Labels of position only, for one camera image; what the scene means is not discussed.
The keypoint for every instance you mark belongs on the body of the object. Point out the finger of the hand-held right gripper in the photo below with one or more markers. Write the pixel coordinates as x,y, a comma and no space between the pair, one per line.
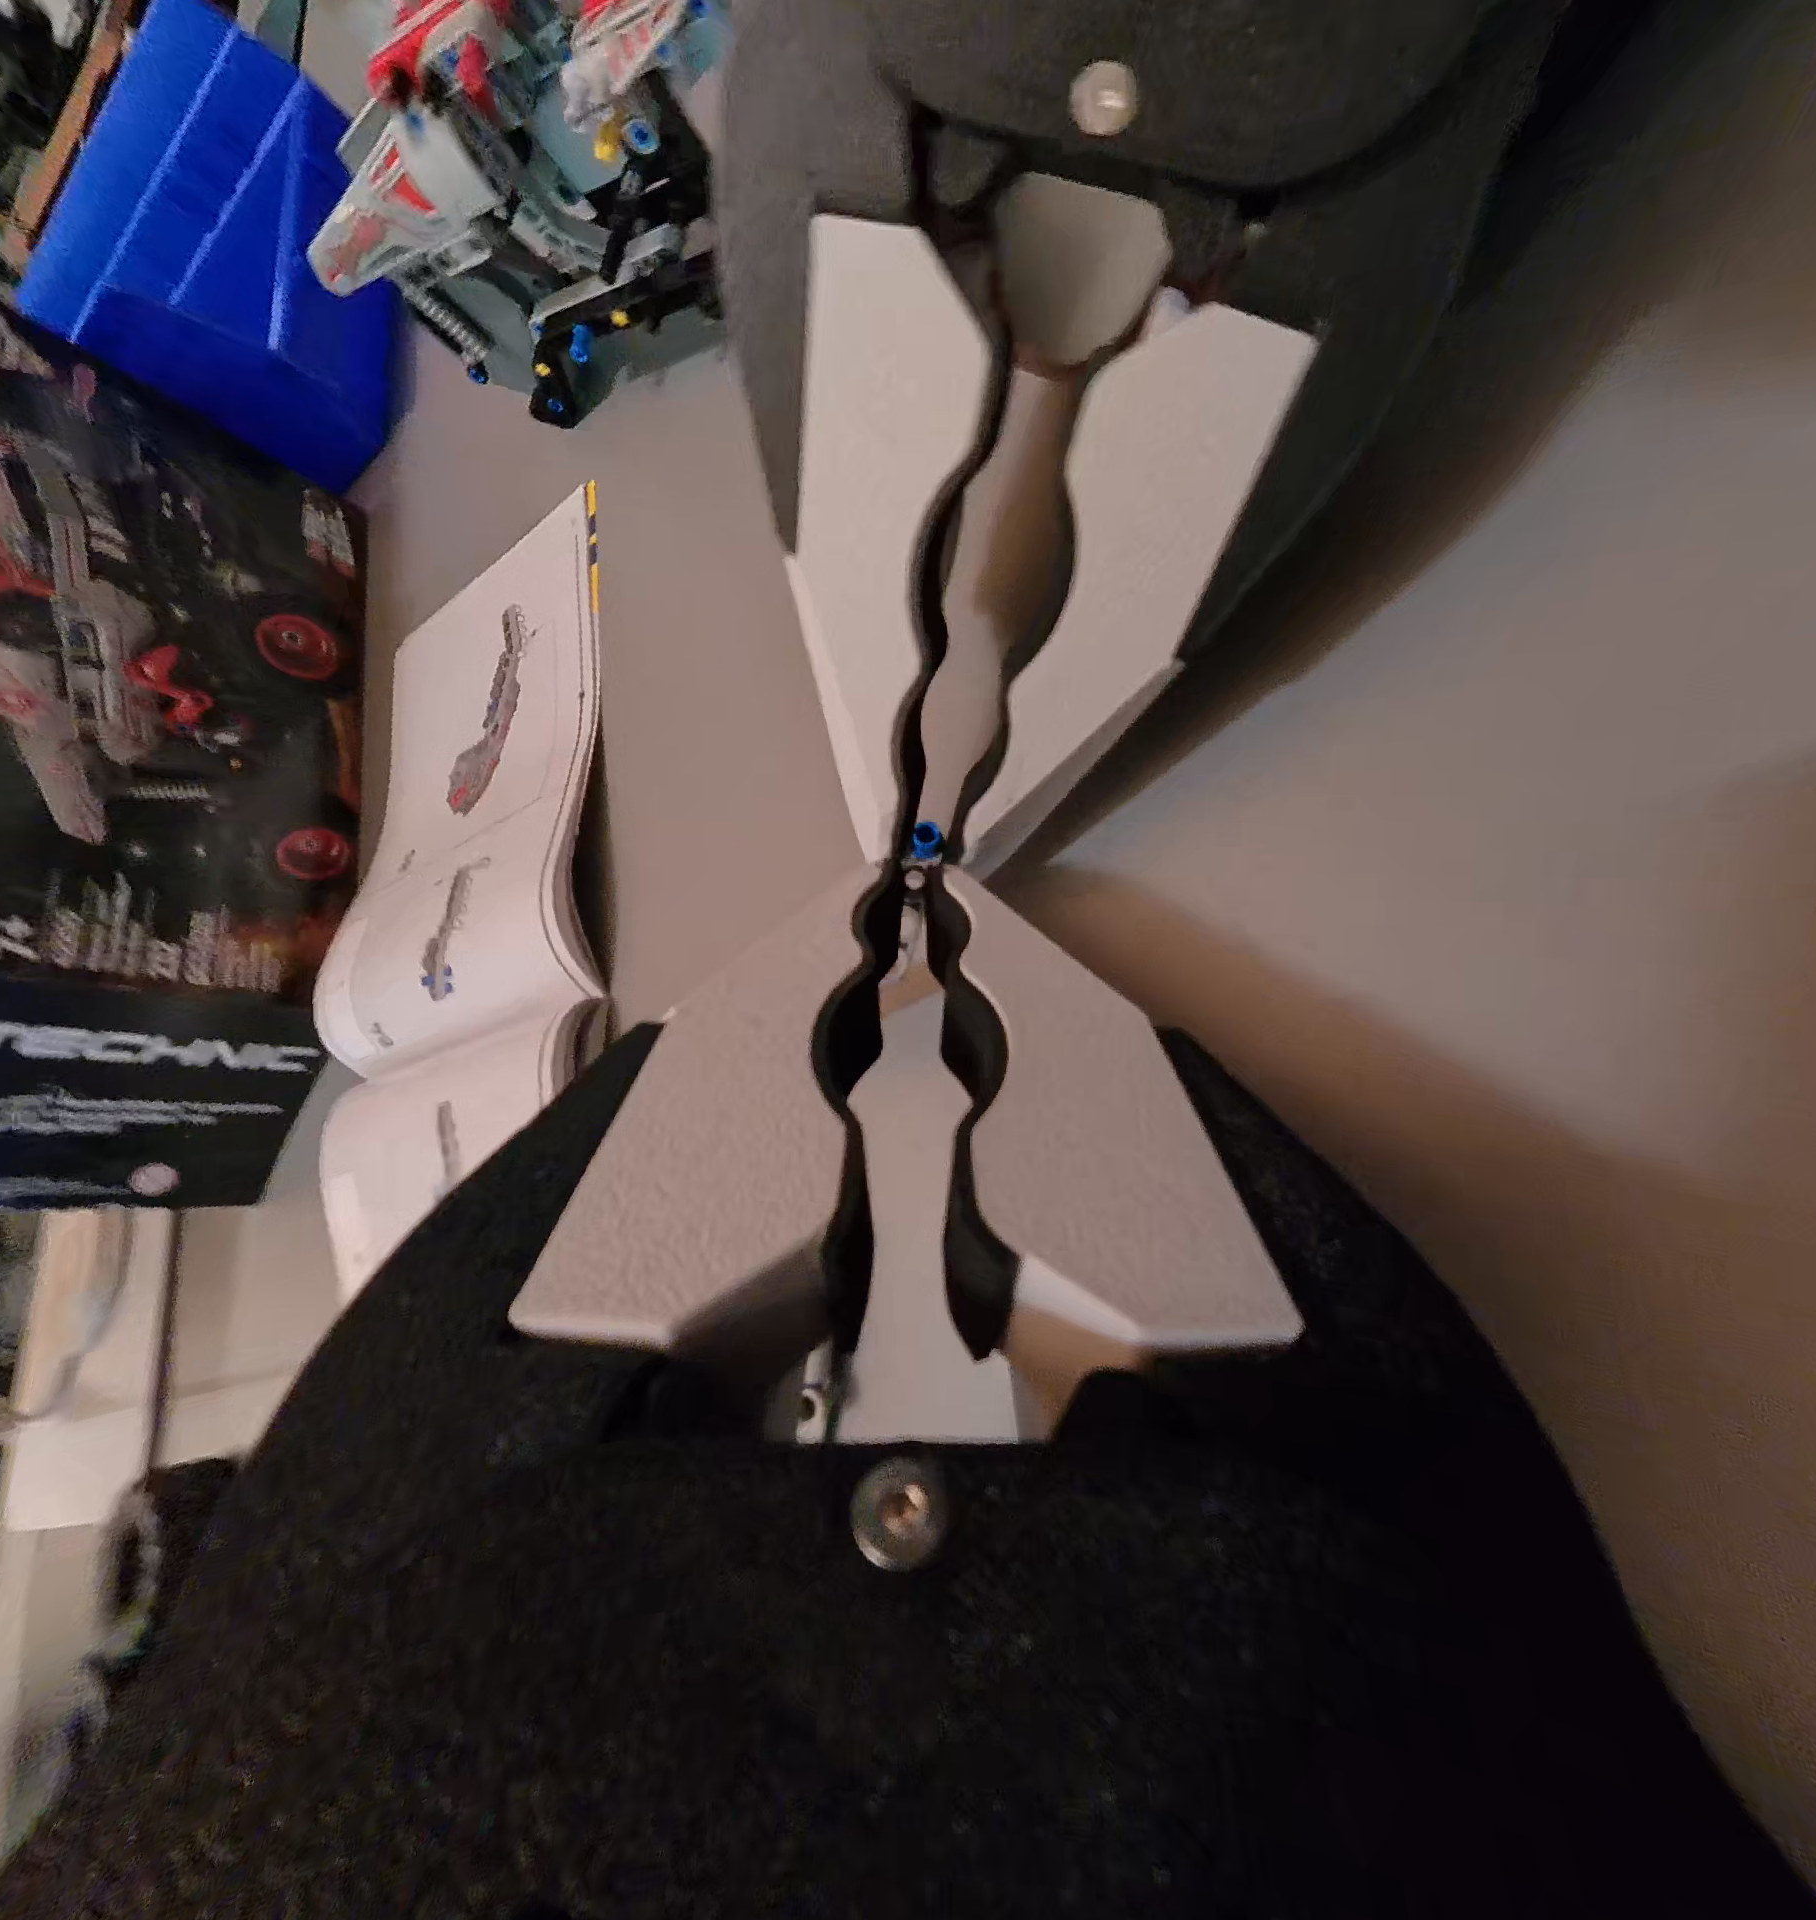
872,451
1164,510

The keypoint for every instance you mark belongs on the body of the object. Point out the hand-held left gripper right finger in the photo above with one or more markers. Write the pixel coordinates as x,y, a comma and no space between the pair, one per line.
1119,1185

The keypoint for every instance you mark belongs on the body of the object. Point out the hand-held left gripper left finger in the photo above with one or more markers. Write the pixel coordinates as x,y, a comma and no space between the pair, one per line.
697,1169

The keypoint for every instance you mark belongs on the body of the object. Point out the blue brick pin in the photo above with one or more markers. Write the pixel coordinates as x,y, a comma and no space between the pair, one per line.
926,839

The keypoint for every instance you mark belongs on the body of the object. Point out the open instruction booklet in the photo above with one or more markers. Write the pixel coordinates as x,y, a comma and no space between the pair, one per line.
473,750

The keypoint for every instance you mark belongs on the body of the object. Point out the brick toy vehicle model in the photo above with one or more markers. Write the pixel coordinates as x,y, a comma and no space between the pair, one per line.
473,180

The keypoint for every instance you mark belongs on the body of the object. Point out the blue plastic bin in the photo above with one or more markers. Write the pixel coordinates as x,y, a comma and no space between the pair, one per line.
204,224

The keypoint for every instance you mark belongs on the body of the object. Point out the black toy set box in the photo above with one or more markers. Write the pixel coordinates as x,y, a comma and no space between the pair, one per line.
129,677

